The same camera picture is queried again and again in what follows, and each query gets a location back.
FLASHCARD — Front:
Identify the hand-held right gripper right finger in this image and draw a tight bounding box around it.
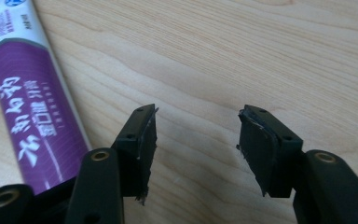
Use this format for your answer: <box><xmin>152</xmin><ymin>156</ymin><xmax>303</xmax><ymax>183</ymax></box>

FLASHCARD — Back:
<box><xmin>236</xmin><ymin>104</ymin><xmax>304</xmax><ymax>199</ymax></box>

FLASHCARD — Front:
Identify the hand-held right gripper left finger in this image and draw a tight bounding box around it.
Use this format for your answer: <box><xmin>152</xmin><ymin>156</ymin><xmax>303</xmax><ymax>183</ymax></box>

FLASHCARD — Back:
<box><xmin>111</xmin><ymin>104</ymin><xmax>159</xmax><ymax>206</ymax></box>

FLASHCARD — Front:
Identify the purple and white toothpaste tube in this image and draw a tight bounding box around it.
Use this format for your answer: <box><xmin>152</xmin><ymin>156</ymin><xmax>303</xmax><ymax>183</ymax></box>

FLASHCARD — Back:
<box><xmin>0</xmin><ymin>0</ymin><xmax>93</xmax><ymax>196</ymax></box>

